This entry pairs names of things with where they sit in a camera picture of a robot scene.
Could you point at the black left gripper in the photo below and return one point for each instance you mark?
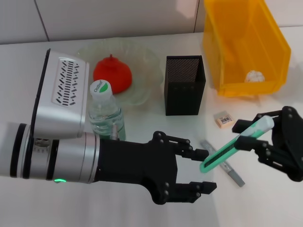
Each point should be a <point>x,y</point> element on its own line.
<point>135,163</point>

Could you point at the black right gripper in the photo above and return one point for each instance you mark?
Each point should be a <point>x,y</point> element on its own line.
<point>291,146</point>

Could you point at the green utility knife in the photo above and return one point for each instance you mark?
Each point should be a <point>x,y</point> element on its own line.
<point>220,157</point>

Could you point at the beige eraser with barcode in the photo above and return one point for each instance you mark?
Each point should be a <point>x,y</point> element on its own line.
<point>222,120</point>

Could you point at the white paper ball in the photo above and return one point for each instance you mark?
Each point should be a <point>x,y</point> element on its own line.
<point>255,76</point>

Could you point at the clear water bottle green label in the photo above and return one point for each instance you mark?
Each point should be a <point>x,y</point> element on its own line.
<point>104,113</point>

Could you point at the orange fruit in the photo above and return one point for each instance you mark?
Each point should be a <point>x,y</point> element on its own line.
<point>116,73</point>

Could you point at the silver grey marker pen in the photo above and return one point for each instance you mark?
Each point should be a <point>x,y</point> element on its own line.
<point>232,172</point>

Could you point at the black mesh pen holder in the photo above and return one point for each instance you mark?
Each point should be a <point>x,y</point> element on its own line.
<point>184,99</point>

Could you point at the clear green glass fruit plate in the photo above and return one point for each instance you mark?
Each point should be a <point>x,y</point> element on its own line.
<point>144,71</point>

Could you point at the yellow plastic bin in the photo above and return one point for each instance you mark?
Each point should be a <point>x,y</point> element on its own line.
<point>246,47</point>

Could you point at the metal left wrist connector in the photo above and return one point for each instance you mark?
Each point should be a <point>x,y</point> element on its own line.
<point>114,132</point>

